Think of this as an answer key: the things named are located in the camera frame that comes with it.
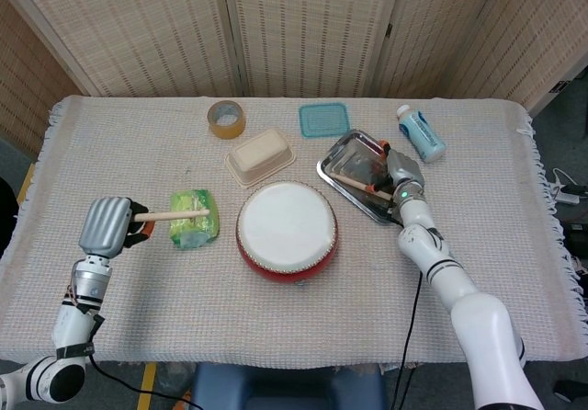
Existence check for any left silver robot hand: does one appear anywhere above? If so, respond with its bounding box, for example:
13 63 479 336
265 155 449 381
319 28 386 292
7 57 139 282
77 197 157 259

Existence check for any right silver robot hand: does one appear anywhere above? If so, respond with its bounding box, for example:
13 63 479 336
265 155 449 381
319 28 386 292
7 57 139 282
366 139 426 199

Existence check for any wooden drumstick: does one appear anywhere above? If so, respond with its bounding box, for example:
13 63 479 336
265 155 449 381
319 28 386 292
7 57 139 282
134 209 210 222
331 173 374 194

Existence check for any stainless steel tray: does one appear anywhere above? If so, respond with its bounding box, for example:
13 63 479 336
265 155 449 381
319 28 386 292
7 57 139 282
315 129 424 225

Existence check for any red drum with white skin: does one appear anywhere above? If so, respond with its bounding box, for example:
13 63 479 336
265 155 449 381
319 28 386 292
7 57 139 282
235 180 340 286

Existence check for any white and blue lotion bottle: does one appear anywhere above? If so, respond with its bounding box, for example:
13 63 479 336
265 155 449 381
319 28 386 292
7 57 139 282
396 104 447 165

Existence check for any beige woven tablecloth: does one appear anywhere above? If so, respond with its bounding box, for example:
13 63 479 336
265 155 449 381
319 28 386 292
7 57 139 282
0 95 581 366

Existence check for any green plastic snack packet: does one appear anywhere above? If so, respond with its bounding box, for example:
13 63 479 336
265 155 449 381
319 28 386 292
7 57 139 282
168 188 221 250

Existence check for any teal plastic container lid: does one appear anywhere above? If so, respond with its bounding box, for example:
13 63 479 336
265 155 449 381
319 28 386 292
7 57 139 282
298 101 352 140

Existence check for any black rounded object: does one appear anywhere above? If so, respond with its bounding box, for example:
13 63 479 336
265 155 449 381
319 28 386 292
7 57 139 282
0 177 19 257

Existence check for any beige plastic food container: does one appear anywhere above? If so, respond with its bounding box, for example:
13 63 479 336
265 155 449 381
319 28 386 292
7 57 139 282
223 127 298 188

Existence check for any brown packing tape roll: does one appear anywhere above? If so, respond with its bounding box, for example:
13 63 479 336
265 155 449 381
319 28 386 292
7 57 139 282
206 99 247 141

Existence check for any white power strip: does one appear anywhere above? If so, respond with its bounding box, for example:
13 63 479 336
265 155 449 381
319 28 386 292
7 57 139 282
553 184 582 205

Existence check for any black equipment box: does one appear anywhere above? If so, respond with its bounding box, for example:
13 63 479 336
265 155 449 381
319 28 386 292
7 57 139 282
563 220 588 273

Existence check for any woven folding screen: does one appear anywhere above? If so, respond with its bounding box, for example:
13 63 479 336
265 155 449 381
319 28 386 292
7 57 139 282
0 0 588 154

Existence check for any dark blue padded seat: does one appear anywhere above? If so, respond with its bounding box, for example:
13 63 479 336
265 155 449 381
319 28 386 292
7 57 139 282
190 362 389 410

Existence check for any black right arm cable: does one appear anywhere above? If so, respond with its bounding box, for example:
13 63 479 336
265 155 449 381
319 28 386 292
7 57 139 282
393 271 424 410

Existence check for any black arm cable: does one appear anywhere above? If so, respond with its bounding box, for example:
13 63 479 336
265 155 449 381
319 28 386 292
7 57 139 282
393 271 424 410
88 354 195 405

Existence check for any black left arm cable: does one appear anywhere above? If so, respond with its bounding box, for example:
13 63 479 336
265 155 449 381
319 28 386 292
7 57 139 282
88 354 195 405

